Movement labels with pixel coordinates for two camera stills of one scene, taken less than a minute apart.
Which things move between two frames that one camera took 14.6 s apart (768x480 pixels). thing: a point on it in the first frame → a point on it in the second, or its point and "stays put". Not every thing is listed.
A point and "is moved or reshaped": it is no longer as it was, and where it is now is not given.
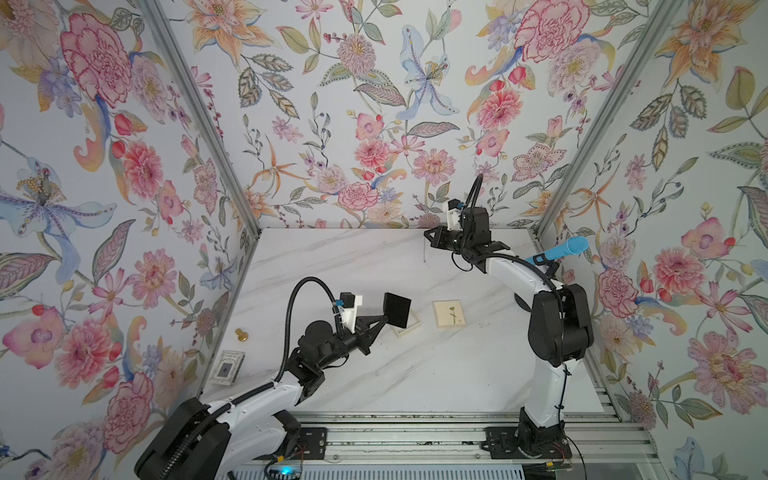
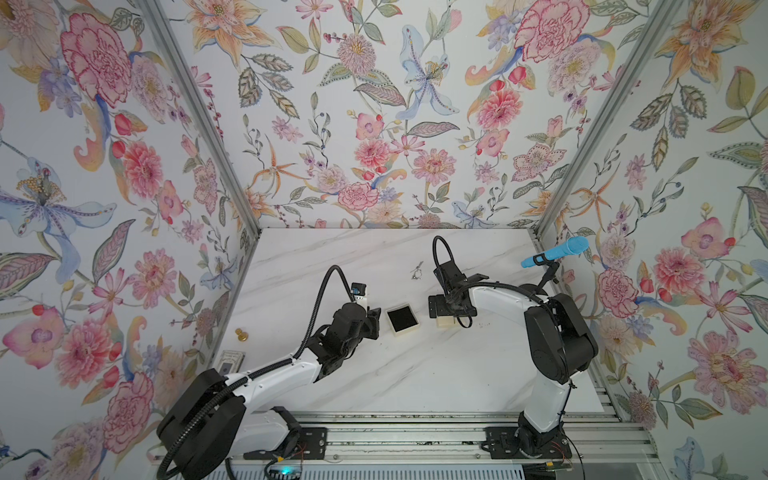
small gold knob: [242, 336] stays put
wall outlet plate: [227, 368] stays put
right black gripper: [443, 234] → [437, 306]
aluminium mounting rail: [456, 438] stays put
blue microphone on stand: [575, 245] stays put
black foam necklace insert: [396, 308] is moved or reshaped
